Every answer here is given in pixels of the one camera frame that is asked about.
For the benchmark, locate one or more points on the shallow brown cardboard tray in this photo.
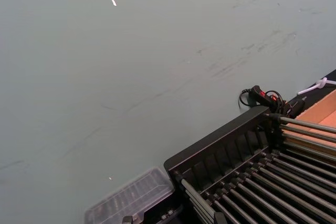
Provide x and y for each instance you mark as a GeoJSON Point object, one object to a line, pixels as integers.
{"type": "Point", "coordinates": [324, 108]}

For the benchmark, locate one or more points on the black rack with steel bars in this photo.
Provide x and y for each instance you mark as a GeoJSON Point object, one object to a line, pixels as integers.
{"type": "Point", "coordinates": [225, 140]}

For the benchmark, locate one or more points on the clear plastic case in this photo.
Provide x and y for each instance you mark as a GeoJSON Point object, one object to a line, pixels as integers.
{"type": "Point", "coordinates": [131, 197]}

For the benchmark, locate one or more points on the black table cloth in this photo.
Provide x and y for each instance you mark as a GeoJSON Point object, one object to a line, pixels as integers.
{"type": "Point", "coordinates": [316, 98]}

